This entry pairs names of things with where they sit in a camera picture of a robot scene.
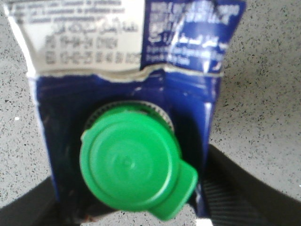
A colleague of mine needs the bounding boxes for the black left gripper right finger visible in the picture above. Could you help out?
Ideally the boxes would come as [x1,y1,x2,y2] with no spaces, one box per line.
[204,145,301,226]

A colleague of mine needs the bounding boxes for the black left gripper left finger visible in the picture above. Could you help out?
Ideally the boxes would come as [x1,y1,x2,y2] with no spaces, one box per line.
[0,177,61,226]

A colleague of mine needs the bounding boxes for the blue white milk carton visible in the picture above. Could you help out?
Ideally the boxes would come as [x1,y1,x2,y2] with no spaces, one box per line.
[3,0,246,226]

